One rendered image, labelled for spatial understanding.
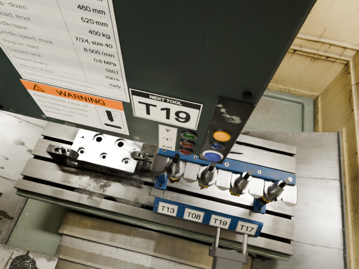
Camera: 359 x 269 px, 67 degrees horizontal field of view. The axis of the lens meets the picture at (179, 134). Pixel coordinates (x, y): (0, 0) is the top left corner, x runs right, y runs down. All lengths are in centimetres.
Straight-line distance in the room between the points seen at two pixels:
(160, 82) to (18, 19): 16
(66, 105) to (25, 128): 126
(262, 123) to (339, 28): 66
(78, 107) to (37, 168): 92
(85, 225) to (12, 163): 54
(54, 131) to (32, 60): 103
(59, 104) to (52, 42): 15
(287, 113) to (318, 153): 45
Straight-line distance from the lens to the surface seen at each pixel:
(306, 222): 146
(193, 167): 92
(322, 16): 158
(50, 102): 49
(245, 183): 88
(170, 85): 34
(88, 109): 46
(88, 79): 39
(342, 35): 167
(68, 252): 143
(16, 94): 52
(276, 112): 192
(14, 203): 164
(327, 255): 145
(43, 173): 134
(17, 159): 168
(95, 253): 138
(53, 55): 38
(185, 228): 119
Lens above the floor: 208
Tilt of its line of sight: 63 degrees down
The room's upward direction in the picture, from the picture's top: 8 degrees clockwise
